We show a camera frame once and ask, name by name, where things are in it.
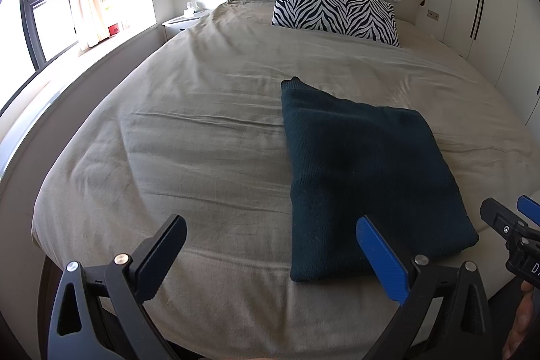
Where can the small red box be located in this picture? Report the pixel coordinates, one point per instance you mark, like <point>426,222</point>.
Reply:
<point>114,29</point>

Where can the zebra print pillow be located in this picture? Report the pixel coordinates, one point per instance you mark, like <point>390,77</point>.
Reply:
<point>333,10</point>

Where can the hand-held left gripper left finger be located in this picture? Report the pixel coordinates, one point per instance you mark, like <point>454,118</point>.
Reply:
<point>160,254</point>

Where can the black framed window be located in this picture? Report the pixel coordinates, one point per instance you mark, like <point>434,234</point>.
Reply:
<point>33,14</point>

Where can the white nightstand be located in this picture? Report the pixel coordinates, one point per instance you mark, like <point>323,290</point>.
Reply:
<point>181,27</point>

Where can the bay window ledge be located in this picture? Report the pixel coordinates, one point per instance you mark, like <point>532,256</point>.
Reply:
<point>76,81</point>

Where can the bed with beige sheet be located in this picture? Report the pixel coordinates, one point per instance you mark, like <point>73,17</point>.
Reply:
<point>190,132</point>

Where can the wall socket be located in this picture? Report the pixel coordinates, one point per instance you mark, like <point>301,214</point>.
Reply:
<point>433,14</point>

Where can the white wardrobe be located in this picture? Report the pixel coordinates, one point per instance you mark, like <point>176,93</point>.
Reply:
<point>506,5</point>

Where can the dark teal knit sweater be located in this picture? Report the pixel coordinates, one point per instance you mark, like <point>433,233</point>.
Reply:
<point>363,166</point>

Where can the person's right hand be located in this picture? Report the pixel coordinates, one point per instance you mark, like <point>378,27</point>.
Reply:
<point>523,313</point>

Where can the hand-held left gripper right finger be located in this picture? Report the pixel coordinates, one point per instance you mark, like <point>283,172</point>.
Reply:
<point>382,258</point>

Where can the tissue box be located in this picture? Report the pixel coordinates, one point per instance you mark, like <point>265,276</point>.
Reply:
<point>193,10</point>

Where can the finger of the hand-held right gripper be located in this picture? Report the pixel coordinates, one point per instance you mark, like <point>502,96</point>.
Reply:
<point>500,221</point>
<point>529,210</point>

